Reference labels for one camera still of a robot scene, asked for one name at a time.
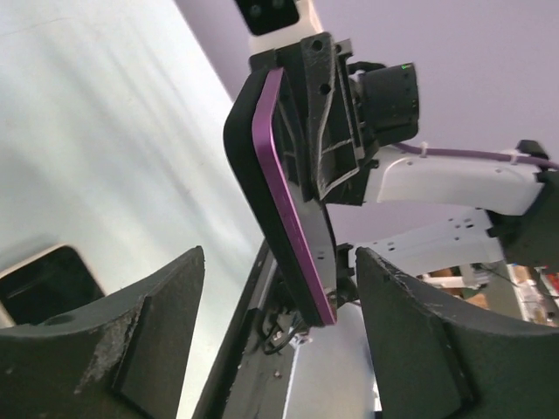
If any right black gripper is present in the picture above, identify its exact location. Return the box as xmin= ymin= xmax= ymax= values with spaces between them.
xmin=278 ymin=31 xmax=420 ymax=205

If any beige phone case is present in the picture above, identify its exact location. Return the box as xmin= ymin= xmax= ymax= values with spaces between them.
xmin=0 ymin=243 xmax=106 ymax=329

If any large black phone case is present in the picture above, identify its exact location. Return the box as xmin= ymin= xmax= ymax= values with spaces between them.
xmin=224 ymin=69 xmax=301 ymax=314

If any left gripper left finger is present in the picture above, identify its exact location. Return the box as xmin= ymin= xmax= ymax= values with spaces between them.
xmin=1 ymin=246 xmax=204 ymax=418

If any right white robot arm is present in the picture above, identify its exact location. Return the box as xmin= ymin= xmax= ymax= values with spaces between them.
xmin=273 ymin=32 xmax=558 ymax=272

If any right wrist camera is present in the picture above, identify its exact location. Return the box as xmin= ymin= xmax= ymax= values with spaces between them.
xmin=234 ymin=0 xmax=324 ymax=58

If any purple-edged phone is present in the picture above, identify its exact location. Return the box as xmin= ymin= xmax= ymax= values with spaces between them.
xmin=252 ymin=68 xmax=337 ymax=326

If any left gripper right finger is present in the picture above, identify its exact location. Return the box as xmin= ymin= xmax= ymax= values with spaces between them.
xmin=355 ymin=247 xmax=558 ymax=418

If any teal-edged phone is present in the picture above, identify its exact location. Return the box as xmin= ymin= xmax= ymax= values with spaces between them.
xmin=0 ymin=246 xmax=105 ymax=326

